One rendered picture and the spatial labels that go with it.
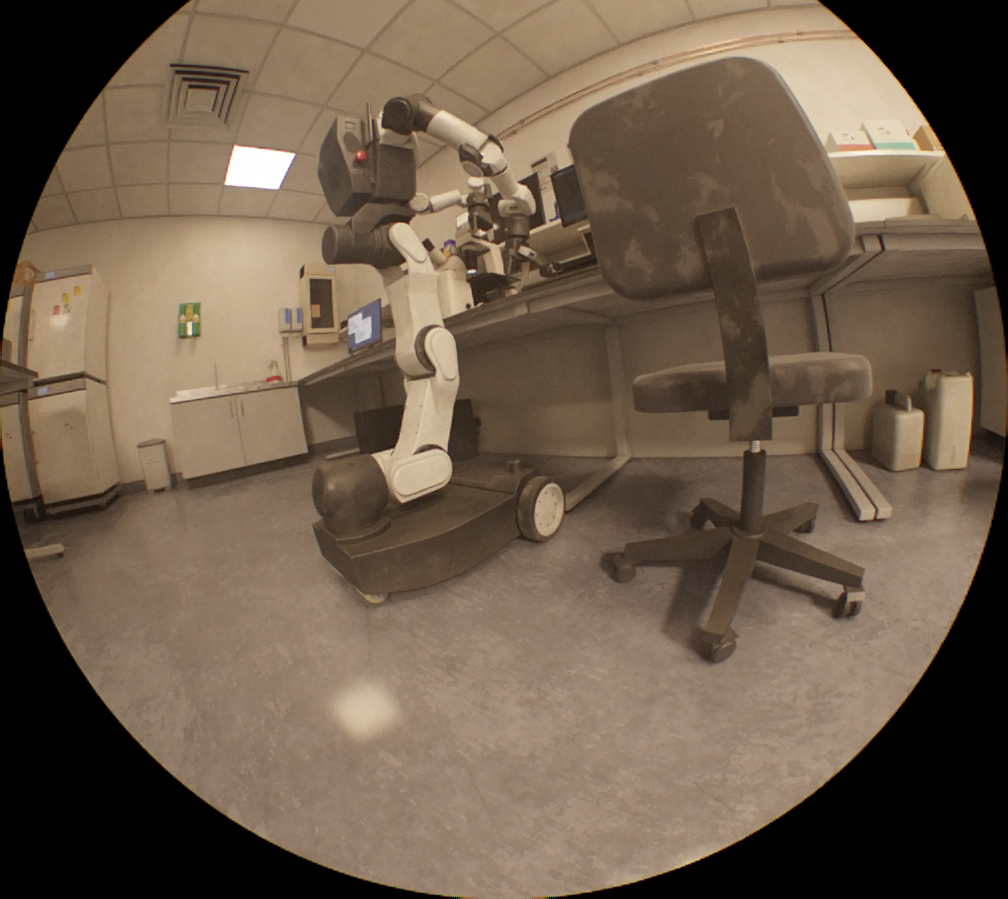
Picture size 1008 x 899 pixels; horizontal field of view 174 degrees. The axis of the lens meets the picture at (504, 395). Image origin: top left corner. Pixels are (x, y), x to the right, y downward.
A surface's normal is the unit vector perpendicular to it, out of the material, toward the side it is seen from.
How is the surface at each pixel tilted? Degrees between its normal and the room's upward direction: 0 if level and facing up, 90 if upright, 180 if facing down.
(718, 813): 0
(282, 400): 90
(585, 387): 90
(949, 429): 90
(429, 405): 90
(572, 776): 0
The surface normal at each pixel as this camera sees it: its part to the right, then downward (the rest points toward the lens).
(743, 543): -0.24, -0.96
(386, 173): 0.73, 0.14
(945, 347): -0.64, 0.13
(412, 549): 0.50, -0.02
